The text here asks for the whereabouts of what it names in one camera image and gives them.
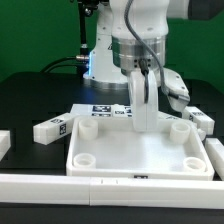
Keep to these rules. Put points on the white front obstacle bar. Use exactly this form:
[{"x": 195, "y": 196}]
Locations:
[{"x": 44, "y": 189}]

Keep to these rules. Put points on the white left obstacle bar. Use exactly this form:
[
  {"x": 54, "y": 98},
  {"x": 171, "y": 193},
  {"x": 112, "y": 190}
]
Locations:
[{"x": 5, "y": 143}]

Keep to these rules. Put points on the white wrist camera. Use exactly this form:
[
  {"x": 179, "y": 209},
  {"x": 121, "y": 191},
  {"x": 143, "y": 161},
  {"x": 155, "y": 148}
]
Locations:
[{"x": 178, "y": 96}]

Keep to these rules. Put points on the white obstacle bar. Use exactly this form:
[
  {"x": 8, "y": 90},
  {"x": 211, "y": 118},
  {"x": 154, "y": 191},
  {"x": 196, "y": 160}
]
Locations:
[
  {"x": 5, "y": 143},
  {"x": 44, "y": 189},
  {"x": 215, "y": 152}
]

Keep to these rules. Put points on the white right obstacle bar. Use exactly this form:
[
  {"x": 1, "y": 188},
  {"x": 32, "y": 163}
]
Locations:
[{"x": 215, "y": 152}]

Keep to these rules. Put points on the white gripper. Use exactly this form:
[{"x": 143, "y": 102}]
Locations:
[{"x": 143, "y": 94}]

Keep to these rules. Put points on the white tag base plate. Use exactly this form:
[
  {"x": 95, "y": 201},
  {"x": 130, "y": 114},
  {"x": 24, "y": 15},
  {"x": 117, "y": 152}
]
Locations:
[{"x": 96, "y": 110}]

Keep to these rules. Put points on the white square desk top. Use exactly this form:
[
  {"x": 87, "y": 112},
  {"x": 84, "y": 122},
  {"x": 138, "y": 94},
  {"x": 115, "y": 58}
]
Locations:
[{"x": 110, "y": 147}]

